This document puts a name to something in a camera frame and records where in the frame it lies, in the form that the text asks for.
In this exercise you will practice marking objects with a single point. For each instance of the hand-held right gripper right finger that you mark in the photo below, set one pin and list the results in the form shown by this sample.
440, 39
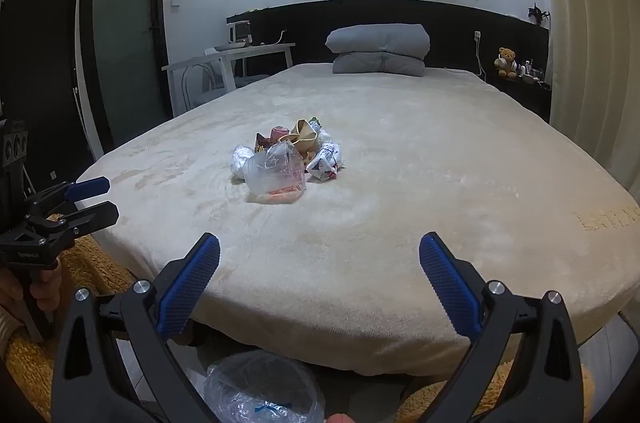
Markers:
450, 285

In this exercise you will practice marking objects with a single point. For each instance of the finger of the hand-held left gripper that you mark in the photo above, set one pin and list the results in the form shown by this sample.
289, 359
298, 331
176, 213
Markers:
87, 188
92, 215

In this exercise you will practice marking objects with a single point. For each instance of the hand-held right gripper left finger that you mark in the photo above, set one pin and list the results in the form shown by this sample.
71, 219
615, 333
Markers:
187, 288

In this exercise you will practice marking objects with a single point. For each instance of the white plastic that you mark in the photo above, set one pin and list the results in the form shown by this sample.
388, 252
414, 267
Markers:
242, 160

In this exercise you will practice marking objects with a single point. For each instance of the clear plastic bag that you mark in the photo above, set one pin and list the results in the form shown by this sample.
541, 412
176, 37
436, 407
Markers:
275, 173

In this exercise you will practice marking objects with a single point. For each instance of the red snack packet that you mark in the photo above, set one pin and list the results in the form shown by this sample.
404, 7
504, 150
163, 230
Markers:
262, 143

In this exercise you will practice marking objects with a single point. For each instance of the white red-printed wrapper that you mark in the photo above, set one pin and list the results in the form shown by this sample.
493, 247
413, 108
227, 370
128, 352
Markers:
322, 163

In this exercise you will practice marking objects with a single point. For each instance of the pink paper cup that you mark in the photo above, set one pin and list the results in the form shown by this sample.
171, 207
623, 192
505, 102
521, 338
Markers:
279, 134

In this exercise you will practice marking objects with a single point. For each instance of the brown paper bag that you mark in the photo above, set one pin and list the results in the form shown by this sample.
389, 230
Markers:
302, 135

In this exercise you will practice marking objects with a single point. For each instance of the person's left hand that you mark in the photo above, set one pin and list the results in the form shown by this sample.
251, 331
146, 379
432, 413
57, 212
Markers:
47, 288

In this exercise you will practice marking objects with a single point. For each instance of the person's left leg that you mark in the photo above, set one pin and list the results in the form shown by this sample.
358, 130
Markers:
95, 263

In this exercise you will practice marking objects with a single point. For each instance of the black cabinet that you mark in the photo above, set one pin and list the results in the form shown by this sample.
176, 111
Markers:
40, 53

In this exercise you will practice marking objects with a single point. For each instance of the frosted glass door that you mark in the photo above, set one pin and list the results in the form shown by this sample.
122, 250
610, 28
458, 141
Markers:
125, 28

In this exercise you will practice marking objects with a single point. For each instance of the white metal chair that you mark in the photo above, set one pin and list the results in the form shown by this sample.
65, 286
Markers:
250, 80

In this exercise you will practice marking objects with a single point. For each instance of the white desk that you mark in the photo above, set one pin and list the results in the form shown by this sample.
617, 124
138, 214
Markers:
235, 53

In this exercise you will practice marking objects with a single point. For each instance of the black nightstand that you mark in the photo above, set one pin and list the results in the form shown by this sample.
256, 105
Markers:
520, 98

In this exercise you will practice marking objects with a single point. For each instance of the small white monitor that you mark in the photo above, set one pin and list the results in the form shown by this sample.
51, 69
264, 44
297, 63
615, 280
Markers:
239, 33

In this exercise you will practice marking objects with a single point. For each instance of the group of small bottles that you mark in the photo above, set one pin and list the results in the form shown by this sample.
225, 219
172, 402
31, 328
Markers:
530, 72

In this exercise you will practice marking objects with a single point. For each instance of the brown teddy bear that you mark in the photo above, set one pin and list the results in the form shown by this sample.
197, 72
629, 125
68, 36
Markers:
506, 62

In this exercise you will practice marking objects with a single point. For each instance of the folded grey duvet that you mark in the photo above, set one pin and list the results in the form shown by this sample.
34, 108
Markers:
380, 48

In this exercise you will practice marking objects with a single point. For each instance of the black headboard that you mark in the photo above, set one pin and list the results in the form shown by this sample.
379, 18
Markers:
300, 25

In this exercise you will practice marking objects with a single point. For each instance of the cream curtain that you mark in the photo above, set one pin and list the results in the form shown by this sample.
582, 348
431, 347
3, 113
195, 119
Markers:
590, 53

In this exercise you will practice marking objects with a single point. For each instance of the small potted plant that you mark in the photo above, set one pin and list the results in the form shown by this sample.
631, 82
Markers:
539, 14

